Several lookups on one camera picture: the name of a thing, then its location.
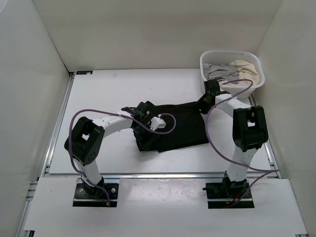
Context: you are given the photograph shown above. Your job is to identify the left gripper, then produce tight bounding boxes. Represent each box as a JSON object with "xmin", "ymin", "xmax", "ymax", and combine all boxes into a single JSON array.
[{"xmin": 131, "ymin": 118, "xmax": 159, "ymax": 151}]

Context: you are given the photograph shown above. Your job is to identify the black trousers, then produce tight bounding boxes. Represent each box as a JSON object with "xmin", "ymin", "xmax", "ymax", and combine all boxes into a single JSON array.
[{"xmin": 133, "ymin": 100, "xmax": 210, "ymax": 153}]

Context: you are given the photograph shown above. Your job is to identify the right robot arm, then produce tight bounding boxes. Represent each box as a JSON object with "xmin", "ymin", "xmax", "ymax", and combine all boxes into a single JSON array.
[{"xmin": 197, "ymin": 79, "xmax": 268, "ymax": 198}]

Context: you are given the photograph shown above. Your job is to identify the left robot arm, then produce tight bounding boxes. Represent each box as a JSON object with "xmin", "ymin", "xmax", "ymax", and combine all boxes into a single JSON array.
[{"xmin": 64, "ymin": 102, "xmax": 166, "ymax": 198}]

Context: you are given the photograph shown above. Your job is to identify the grey garment in basket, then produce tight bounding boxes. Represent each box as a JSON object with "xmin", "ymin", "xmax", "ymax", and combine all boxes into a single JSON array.
[{"xmin": 203, "ymin": 63, "xmax": 239, "ymax": 81}]

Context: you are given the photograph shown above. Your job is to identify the white plastic laundry basket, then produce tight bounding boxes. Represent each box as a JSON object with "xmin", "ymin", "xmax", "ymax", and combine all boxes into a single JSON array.
[{"xmin": 199, "ymin": 50, "xmax": 265, "ymax": 98}]

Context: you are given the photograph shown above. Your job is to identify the beige garment in basket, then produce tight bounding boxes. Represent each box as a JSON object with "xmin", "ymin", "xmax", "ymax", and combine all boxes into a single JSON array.
[{"xmin": 229, "ymin": 60, "xmax": 260, "ymax": 86}]

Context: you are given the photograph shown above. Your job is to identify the small dark label sticker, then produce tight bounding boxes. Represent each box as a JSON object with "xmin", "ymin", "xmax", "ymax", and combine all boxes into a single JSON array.
[{"xmin": 76, "ymin": 71, "xmax": 93, "ymax": 75}]

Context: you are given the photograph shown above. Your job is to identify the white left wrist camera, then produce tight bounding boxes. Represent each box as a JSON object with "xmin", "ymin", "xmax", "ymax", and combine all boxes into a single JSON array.
[{"xmin": 150, "ymin": 117, "xmax": 166, "ymax": 131}]

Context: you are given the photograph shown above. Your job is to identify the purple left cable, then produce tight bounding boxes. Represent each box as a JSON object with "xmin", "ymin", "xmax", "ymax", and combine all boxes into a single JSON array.
[{"xmin": 69, "ymin": 108, "xmax": 177, "ymax": 204}]

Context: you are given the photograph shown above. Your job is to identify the purple cable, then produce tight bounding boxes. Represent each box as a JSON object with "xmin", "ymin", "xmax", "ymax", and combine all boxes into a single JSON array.
[
  {"xmin": 206, "ymin": 79, "xmax": 281, "ymax": 198},
  {"xmin": 69, "ymin": 108, "xmax": 177, "ymax": 204}
]

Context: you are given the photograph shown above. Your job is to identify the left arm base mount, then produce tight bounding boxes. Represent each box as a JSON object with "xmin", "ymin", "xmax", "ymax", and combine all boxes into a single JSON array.
[{"xmin": 73, "ymin": 180, "xmax": 119, "ymax": 208}]

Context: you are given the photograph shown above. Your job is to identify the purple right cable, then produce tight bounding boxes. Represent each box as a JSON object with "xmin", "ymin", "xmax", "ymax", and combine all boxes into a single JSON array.
[{"xmin": 206, "ymin": 79, "xmax": 281, "ymax": 198}]

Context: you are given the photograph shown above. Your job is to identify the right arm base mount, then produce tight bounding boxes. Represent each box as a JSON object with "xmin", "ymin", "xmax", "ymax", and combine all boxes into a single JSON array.
[{"xmin": 202, "ymin": 174, "xmax": 255, "ymax": 209}]

